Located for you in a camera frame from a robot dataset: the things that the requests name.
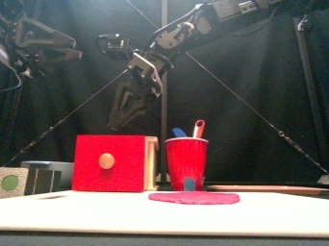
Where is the wooden drawer cabinet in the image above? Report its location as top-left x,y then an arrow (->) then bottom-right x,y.
144,135 -> 160,192

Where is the red drawer with wooden knob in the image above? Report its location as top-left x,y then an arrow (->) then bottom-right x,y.
70,135 -> 148,193

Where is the red orange plastic cutter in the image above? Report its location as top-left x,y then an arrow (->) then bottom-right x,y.
191,119 -> 207,139

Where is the flat pink dough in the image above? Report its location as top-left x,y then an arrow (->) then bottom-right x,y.
148,190 -> 242,206

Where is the blue plastic tool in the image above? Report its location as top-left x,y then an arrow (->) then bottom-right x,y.
171,127 -> 188,139

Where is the red plastic cup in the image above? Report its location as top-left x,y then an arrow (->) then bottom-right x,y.
164,136 -> 210,192

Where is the grey box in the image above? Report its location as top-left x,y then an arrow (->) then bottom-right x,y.
18,160 -> 77,190

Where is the white cutting board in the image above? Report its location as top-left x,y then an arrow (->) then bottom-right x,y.
0,189 -> 329,239

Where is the patterned box with green dot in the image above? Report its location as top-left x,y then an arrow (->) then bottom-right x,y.
0,166 -> 64,200

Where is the brown flat tray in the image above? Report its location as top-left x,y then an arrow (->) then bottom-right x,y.
204,184 -> 329,197

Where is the vertical metal frame pole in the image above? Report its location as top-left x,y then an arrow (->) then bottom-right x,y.
159,0 -> 169,185

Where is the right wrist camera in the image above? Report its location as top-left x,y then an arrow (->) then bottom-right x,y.
93,33 -> 133,62

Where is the diagonal frame brace cable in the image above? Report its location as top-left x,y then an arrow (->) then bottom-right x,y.
0,68 -> 131,168
123,0 -> 329,176

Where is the black side frame post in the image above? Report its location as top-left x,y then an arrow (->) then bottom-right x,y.
291,13 -> 329,167

